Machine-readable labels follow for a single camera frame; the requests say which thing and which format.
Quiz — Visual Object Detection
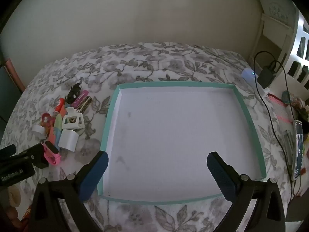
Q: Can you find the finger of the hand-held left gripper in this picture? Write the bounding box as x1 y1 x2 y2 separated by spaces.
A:
24 144 49 170

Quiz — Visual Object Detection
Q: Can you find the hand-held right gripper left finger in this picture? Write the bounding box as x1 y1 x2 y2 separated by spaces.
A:
29 150 109 232

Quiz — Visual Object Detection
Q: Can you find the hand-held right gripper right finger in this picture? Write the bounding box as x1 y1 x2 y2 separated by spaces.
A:
207 151 287 232

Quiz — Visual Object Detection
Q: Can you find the white plastic clip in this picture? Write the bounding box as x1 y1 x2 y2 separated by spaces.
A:
32 125 47 140

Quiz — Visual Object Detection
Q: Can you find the white plug adapter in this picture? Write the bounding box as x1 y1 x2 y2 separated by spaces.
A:
57 129 79 153

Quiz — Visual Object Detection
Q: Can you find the pink dog toy figure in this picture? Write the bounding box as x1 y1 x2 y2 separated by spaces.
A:
41 112 56 128

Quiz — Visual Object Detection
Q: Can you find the red and white tube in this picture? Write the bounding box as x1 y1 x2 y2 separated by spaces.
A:
54 98 65 113

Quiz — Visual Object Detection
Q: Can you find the white hair claw clip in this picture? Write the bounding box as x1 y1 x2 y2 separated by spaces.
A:
62 106 84 130

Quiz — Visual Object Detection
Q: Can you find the teal shallow cardboard box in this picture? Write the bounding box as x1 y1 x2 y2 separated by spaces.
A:
97 81 267 205

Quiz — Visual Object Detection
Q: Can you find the black toy car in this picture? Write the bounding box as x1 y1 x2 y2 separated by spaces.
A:
65 83 82 103

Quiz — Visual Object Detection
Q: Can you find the person's left hand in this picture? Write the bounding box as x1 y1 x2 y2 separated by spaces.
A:
0 206 22 226

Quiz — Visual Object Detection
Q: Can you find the dark teal door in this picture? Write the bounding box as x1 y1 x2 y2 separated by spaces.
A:
0 64 23 133

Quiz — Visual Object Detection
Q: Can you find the pink lip gloss tube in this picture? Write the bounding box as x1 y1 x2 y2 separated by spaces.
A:
72 90 89 108

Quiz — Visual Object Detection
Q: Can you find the smartphone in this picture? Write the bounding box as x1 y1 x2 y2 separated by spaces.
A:
291 119 304 181

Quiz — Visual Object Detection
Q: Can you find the pink notebook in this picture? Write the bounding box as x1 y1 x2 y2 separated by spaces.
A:
267 93 293 124

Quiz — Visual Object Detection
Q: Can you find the white power bank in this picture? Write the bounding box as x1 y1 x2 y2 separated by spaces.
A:
242 68 257 85

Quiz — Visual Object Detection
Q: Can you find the grey floral bedsheet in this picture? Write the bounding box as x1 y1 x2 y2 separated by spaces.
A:
0 42 300 232

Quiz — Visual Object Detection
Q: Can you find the white lattice furniture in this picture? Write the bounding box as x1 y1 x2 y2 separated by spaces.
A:
251 0 309 91

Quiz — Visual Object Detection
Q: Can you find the brown door frame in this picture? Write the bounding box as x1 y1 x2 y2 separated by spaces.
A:
6 58 26 93

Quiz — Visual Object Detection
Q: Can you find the black wall charger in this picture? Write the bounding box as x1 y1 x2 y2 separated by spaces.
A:
256 66 278 89

